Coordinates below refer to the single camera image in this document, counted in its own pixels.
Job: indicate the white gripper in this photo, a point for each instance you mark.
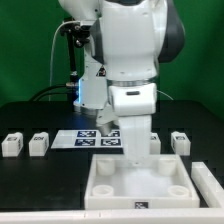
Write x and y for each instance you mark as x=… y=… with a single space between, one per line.
x=135 y=135

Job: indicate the white square table top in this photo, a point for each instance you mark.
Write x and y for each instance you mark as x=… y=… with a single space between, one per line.
x=160 y=182

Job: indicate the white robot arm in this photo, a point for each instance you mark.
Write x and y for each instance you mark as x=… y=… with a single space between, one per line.
x=124 y=42

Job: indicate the white sheet with markers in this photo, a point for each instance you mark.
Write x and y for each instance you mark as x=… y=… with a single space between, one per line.
x=69 y=139

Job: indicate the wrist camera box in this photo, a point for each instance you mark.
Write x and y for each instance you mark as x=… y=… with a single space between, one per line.
x=133 y=101

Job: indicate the white L-shaped obstacle wall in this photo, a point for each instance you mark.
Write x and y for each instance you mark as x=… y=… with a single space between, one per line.
x=208 y=186

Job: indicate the camera on black mount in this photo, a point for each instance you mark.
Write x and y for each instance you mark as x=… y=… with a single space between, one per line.
x=79 y=46

